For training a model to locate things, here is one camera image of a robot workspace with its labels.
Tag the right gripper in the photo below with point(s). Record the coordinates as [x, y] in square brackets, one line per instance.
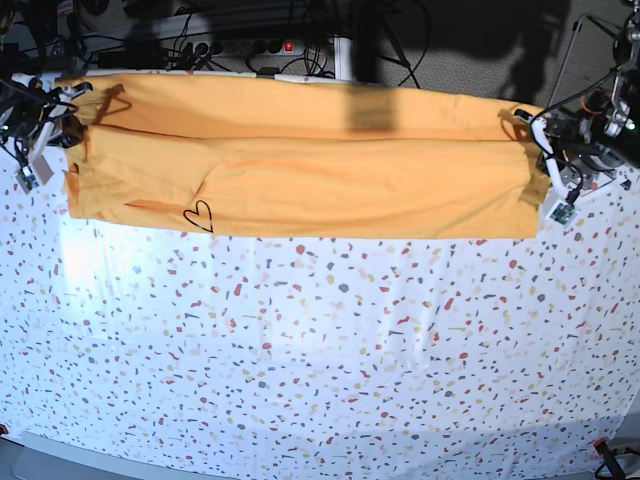
[39, 119]

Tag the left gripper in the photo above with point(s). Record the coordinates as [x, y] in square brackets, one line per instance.
[574, 182]

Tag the yellow orange T-shirt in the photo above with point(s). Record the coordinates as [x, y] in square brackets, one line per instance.
[257, 157]

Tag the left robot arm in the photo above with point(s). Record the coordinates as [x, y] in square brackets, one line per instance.
[589, 141]

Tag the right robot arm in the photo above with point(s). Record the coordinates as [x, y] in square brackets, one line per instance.
[41, 21]

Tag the white power strip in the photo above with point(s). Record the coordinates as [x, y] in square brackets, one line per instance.
[243, 47]

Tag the red black clamp right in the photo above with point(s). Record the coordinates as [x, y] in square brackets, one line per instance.
[609, 469]

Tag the white terrazzo pattern tablecloth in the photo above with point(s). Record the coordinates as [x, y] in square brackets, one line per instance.
[314, 357]

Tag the white aluminium frame post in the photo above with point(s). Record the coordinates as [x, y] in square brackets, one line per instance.
[343, 49]

